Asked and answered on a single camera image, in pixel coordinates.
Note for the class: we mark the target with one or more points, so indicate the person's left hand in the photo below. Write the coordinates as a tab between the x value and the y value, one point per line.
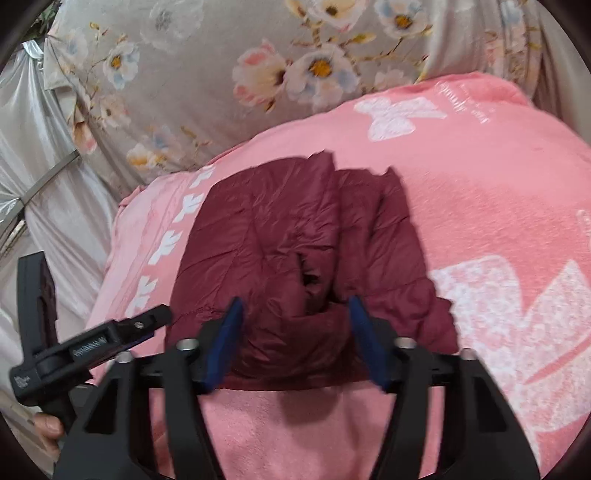
50	431

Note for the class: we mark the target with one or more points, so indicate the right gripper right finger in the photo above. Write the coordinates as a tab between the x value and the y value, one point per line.
481	437

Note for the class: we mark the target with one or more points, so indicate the silver satin curtain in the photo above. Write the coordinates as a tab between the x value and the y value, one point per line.
51	201

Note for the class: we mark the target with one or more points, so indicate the pink fleece blanket white bows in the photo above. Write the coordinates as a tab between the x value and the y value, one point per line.
500	195

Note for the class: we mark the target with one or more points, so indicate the beige fabric bed side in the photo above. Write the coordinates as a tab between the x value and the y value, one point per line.
563	88

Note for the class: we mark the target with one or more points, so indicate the grey floral bed sheet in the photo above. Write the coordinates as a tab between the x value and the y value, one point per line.
150	88

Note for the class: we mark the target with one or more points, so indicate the maroon quilted puffer jacket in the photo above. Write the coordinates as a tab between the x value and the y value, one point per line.
294	239

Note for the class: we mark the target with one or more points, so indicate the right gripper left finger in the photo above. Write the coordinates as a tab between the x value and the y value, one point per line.
112	437

